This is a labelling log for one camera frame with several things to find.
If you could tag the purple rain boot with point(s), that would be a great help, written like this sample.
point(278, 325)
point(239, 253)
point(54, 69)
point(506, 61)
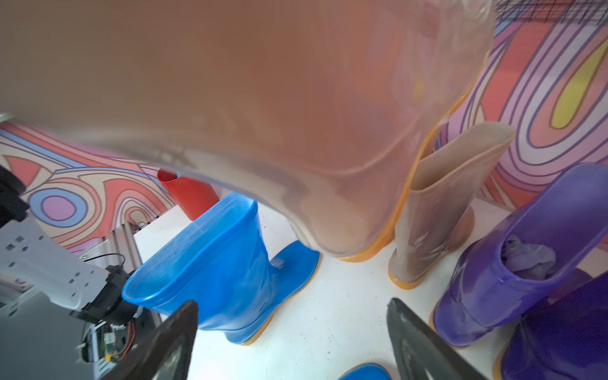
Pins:
point(566, 339)
point(524, 257)

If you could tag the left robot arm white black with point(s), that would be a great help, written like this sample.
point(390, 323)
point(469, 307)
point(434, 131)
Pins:
point(90, 293)

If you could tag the red round object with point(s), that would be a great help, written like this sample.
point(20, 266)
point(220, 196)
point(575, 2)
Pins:
point(192, 196)

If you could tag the beige rain boot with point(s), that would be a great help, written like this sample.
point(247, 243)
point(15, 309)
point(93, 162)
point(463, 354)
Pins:
point(318, 109)
point(437, 217)

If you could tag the black wire basket back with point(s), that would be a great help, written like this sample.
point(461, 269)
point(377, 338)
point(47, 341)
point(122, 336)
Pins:
point(576, 12)

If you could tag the blue rain boot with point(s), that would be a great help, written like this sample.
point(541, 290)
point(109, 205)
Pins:
point(220, 262)
point(369, 371)

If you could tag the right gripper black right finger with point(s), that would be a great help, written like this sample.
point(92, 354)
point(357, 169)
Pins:
point(419, 351)

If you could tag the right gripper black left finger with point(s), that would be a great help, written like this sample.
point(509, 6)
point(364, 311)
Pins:
point(166, 352)

